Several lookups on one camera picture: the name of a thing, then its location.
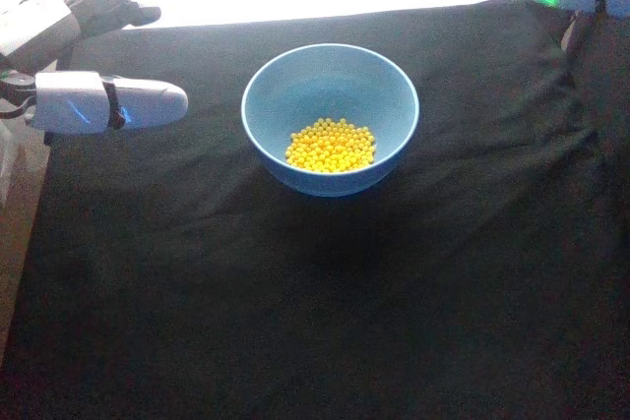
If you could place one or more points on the yellow beads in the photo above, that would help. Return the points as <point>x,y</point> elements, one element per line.
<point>330,147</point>

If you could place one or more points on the black table cloth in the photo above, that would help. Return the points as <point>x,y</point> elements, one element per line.
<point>315,302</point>

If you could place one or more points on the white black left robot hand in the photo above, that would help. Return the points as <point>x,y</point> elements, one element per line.
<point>74,102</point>

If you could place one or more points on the light blue bowl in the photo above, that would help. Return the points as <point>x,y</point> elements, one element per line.
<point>330,85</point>

